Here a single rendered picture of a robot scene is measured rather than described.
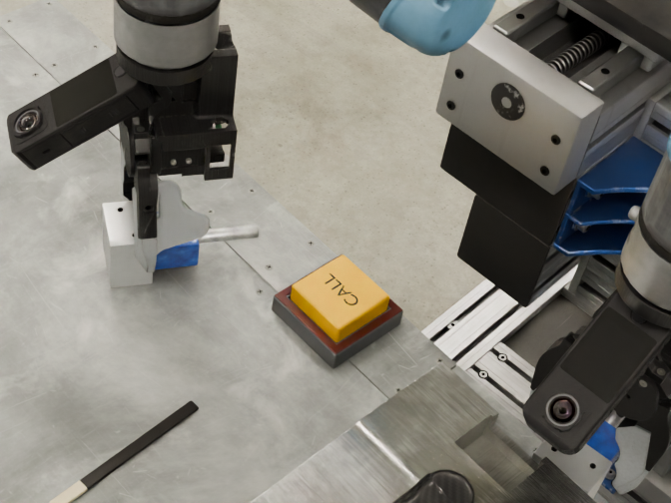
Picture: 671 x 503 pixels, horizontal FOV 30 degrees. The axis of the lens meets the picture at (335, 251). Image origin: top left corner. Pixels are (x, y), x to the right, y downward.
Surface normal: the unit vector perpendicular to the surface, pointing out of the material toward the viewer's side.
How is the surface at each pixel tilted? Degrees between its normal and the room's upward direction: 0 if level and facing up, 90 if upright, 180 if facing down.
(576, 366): 31
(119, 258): 90
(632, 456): 90
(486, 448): 0
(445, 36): 90
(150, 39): 90
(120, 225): 0
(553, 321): 0
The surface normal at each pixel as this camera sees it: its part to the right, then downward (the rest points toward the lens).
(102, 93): -0.40, -0.49
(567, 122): -0.68, 0.48
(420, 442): 0.13, -0.66
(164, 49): 0.07, 0.75
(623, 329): -0.20, -0.29
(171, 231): 0.27, 0.55
